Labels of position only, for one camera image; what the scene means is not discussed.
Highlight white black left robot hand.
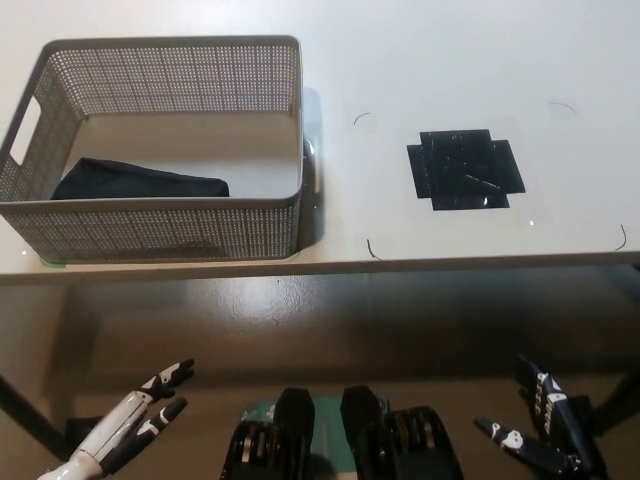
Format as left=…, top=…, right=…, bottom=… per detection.
left=64, top=357, right=196, bottom=474

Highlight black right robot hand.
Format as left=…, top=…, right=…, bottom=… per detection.
left=473, top=353, right=609, bottom=480

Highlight black table leg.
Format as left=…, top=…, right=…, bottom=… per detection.
left=0, top=374, right=69, bottom=459
left=597, top=369, right=640, bottom=436

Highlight grey perforated plastic basket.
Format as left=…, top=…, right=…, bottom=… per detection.
left=0, top=34, right=306, bottom=265

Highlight black robot legs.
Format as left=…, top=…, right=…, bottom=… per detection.
left=242, top=394, right=391, bottom=474

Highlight black tape patch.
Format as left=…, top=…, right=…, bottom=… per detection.
left=405, top=128, right=526, bottom=213

